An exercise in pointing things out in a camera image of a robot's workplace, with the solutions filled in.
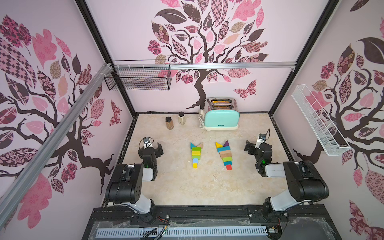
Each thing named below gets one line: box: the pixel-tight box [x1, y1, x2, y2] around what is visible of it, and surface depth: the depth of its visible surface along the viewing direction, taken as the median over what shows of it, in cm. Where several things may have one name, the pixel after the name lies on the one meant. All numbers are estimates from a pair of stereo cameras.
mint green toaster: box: [204, 96, 240, 131], surface depth 106 cm
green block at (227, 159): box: [222, 156, 233, 162], surface depth 96 cm
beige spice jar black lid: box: [178, 111, 186, 125], surface depth 110 cm
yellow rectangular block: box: [191, 151, 201, 156], surface depth 97 cm
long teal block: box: [216, 146, 231, 153], surface depth 101 cm
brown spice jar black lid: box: [165, 116, 174, 130], surface depth 106 cm
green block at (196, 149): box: [191, 147, 202, 152], surface depth 100 cm
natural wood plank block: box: [220, 152, 233, 159], surface depth 98 cm
